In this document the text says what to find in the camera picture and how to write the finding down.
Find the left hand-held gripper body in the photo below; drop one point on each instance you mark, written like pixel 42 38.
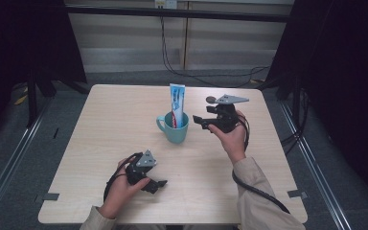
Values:
pixel 146 159

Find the teal ceramic mug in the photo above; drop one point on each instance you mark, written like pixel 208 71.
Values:
pixel 175 134

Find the black stand leg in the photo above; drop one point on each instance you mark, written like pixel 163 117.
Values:
pixel 31 102

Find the person's right hand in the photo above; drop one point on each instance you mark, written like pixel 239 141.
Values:
pixel 234 143

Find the metal floor rail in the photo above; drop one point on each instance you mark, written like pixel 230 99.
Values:
pixel 9 169
pixel 319 179

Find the toothpaste tube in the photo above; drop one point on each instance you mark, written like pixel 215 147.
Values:
pixel 177 102

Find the white wall socket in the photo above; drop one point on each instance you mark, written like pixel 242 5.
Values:
pixel 166 3

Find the grey tape strip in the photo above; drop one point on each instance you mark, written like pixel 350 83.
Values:
pixel 51 196
pixel 297 194

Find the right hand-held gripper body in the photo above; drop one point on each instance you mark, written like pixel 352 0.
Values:
pixel 226 119

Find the person's left hand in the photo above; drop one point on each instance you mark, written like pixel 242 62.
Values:
pixel 119 195

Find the black curtain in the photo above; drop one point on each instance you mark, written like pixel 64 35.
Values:
pixel 22 41
pixel 341 80

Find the yellow floor marker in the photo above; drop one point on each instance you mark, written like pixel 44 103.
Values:
pixel 20 100

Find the dark round table grommet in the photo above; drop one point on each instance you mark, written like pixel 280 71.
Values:
pixel 209 99

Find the black horizontal bar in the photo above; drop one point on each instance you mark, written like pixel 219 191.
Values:
pixel 172 13

